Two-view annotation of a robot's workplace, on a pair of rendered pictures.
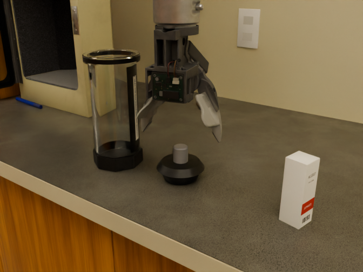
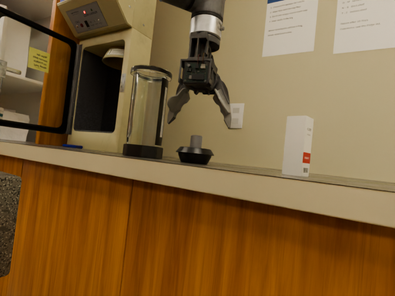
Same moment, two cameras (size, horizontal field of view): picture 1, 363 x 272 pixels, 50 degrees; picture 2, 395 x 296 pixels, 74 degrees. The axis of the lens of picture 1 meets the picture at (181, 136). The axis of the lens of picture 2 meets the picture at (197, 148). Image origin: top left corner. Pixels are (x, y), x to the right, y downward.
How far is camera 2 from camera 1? 0.34 m
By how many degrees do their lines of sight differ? 24
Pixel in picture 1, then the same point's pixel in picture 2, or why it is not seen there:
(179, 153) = (196, 138)
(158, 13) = (194, 26)
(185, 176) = (200, 152)
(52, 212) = (77, 191)
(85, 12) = (130, 79)
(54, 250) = (69, 233)
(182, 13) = (211, 24)
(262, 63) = (245, 138)
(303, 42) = (273, 122)
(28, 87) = (74, 137)
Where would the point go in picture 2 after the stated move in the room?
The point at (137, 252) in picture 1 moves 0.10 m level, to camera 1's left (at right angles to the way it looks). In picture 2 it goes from (153, 207) to (100, 202)
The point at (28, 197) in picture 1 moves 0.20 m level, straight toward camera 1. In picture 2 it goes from (58, 183) to (59, 198)
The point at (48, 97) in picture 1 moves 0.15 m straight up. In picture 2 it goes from (89, 141) to (93, 104)
